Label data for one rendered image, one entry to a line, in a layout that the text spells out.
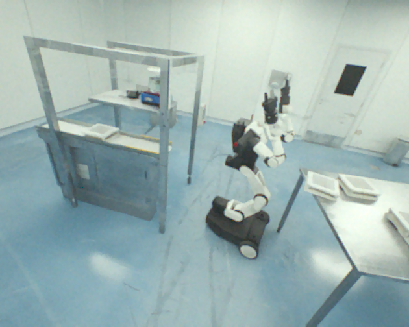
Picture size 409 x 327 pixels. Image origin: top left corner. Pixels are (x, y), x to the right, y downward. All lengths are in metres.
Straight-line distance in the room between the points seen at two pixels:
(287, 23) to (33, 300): 5.58
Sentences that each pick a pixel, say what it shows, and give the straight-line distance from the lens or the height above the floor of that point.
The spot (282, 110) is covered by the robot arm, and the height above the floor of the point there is 1.39.
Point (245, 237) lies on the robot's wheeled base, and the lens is 2.31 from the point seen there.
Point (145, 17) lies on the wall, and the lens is 6.14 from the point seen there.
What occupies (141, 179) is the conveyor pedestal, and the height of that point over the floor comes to 0.57.
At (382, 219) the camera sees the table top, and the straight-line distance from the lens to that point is 2.05.
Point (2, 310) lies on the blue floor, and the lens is 2.36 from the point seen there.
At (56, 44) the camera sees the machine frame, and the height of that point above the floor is 1.70.
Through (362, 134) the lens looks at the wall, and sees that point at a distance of 6.07.
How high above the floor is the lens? 1.86
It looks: 31 degrees down
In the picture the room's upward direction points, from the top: 8 degrees clockwise
